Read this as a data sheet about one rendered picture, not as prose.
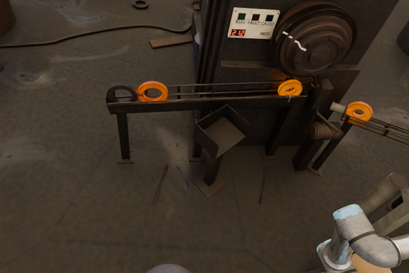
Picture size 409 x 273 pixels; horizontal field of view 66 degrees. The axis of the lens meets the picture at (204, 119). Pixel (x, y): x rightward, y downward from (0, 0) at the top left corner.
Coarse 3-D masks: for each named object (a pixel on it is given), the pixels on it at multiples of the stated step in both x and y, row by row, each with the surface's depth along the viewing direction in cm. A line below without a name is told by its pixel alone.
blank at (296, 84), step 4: (288, 80) 203; (292, 80) 202; (296, 80) 203; (284, 84) 203; (288, 84) 202; (292, 84) 202; (296, 84) 202; (300, 84) 203; (280, 88) 205; (284, 88) 204; (296, 88) 206; (300, 88) 206; (280, 92) 207; (284, 92) 208; (288, 92) 211; (292, 92) 210; (296, 92) 209; (300, 92) 209
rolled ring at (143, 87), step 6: (144, 84) 189; (150, 84) 188; (156, 84) 189; (162, 84) 192; (138, 90) 192; (144, 90) 191; (162, 90) 193; (138, 96) 195; (144, 96) 198; (162, 96) 198; (162, 102) 201
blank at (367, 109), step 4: (352, 104) 205; (356, 104) 203; (360, 104) 201; (364, 104) 201; (348, 108) 208; (352, 108) 206; (356, 108) 205; (360, 108) 203; (364, 108) 202; (368, 108) 200; (348, 112) 210; (352, 112) 208; (364, 112) 204; (368, 112) 202; (356, 116) 209; (360, 116) 208; (364, 116) 206; (368, 116) 204; (352, 120) 212
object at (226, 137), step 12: (228, 108) 195; (204, 120) 187; (216, 120) 199; (228, 120) 201; (240, 120) 191; (204, 132) 178; (216, 132) 195; (228, 132) 195; (240, 132) 196; (204, 144) 184; (216, 144) 174; (228, 144) 190; (216, 156) 184; (216, 168) 220; (192, 180) 238; (204, 180) 236; (216, 180) 240; (204, 192) 232; (216, 192) 234
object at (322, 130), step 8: (312, 128) 223; (320, 128) 218; (328, 128) 219; (312, 136) 223; (320, 136) 219; (328, 136) 220; (336, 136) 221; (304, 144) 240; (312, 144) 228; (320, 144) 229; (304, 152) 240; (312, 152) 236; (296, 160) 253; (304, 160) 244; (296, 168) 254; (304, 168) 255
